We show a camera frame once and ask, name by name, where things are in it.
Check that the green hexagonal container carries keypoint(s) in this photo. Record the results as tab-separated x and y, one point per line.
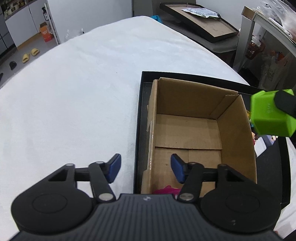
267	118

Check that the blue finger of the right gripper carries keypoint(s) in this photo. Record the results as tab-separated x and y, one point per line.
286	102

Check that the orange cardboard box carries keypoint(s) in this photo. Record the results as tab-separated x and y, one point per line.
45	32

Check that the black framed cork board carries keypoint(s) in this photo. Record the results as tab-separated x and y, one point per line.
211	28

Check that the brown-haired red figurine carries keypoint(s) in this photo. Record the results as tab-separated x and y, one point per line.
254	134

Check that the silver foil packet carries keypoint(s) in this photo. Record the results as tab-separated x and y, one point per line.
202	12

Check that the white fluffy table cloth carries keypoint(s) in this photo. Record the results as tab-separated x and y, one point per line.
77	103

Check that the brown cardboard box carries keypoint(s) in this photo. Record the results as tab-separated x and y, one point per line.
200	123

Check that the white usb charger plug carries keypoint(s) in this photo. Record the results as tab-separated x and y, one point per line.
259	146

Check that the pink hooded figurine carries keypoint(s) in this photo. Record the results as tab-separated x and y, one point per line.
167	190

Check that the yellow slipper pair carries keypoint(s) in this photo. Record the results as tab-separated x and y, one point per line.
26	56

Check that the white printed tote bag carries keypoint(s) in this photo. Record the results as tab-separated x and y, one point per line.
274	70

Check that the red wicker basket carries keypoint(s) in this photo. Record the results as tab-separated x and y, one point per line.
254	47

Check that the black tray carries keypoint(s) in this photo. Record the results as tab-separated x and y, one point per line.
272	166

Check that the grey glass-top desk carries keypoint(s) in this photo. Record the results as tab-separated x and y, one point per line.
255	24

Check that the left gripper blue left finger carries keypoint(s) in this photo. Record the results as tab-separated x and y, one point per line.
100	174

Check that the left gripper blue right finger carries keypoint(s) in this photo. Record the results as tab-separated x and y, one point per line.
191	175

